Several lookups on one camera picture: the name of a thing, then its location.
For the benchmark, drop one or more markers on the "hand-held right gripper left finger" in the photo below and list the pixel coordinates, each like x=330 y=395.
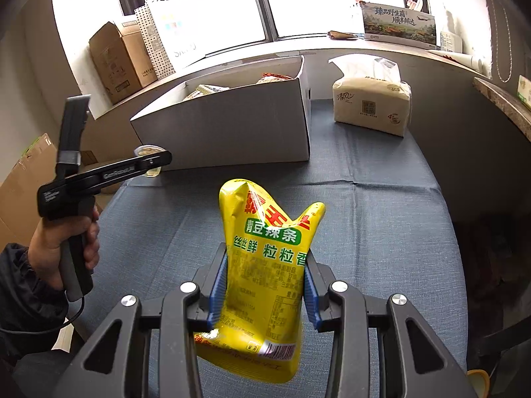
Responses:
x=218 y=282

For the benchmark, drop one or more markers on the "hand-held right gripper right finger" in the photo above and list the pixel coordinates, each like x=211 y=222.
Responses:
x=311 y=294

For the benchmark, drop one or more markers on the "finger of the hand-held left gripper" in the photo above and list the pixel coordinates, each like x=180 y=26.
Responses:
x=155 y=160

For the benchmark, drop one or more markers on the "clear jelly cup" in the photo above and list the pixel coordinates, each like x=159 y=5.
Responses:
x=152 y=171

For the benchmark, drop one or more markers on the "yellow snack packet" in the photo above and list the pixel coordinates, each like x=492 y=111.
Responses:
x=265 y=236

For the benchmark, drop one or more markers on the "white cardboard box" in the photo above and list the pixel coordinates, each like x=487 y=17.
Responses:
x=232 y=128

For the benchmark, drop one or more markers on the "pale striped snack packet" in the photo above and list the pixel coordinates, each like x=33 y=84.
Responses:
x=205 y=91

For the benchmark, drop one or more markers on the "red patterned snack packet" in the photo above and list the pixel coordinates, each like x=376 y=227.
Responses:
x=276 y=78

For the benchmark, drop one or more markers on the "person's left forearm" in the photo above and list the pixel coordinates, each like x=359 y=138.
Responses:
x=25 y=298

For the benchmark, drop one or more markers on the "person's left hand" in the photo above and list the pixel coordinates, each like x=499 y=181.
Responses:
x=47 y=248

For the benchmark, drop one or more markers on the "large flat cardboard box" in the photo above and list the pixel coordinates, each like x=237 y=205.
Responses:
x=25 y=190

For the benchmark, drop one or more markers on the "brown cardboard box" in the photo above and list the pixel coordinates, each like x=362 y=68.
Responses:
x=120 y=62

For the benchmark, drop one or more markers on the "blue tablecloth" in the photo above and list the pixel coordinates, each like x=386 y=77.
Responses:
x=373 y=215

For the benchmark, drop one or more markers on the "white dotted shopping bag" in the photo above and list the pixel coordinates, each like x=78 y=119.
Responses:
x=157 y=41

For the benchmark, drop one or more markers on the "beige tissue pack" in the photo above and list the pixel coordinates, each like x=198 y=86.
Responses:
x=369 y=99

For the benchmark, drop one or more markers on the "brown flat packet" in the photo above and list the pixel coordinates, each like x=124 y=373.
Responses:
x=342 y=35

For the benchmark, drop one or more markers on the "stone counter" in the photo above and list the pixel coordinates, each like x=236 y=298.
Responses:
x=506 y=103

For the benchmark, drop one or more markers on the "landscape printed box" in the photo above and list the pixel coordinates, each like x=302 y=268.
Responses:
x=398 y=25

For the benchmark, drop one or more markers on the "white tube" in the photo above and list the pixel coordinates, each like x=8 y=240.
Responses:
x=460 y=59

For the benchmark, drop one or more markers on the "white bottle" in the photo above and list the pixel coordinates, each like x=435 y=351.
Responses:
x=450 y=41

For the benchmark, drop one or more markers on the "green white box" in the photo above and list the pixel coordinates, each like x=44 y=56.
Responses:
x=524 y=91

